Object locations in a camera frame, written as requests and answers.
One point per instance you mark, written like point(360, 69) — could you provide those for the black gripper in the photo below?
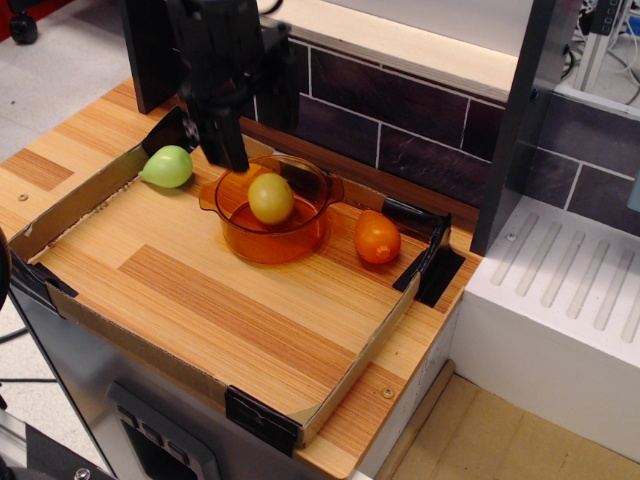
point(231, 58)

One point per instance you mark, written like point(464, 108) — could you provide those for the yellow plastic potato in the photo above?
point(271, 199)

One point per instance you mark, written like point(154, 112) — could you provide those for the orange transparent plastic pot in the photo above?
point(313, 192)

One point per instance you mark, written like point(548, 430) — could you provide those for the cardboard fence with black tape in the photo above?
point(312, 356)

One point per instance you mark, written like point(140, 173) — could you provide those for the green plastic pear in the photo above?
point(170, 167)

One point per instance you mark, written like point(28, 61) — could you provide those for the orange plastic carrot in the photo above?
point(377, 239)

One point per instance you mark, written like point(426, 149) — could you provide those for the light wooden upper shelf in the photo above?
point(472, 46)

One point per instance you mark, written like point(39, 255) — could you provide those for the toy oven front panel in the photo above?
point(164, 450)

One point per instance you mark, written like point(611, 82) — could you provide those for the white sink drainboard unit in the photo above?
point(550, 322)

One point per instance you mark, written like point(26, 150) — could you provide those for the dark grey vertical post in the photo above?
point(538, 71)

